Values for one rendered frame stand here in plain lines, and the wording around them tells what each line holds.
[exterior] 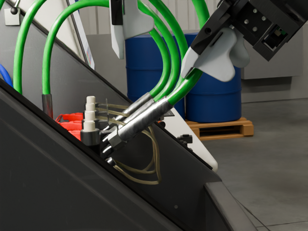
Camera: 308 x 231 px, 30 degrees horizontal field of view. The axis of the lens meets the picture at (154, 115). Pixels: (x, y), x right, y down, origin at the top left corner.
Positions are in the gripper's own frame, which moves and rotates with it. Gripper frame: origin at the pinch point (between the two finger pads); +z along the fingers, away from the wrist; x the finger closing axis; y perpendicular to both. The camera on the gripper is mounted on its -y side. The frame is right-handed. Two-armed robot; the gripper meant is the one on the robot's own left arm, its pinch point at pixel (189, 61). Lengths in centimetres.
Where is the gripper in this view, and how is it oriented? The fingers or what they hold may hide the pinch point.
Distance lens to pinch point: 69.7
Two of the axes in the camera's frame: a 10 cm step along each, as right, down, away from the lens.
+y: 7.3, 6.8, -1.0
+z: -4.9, 6.2, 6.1
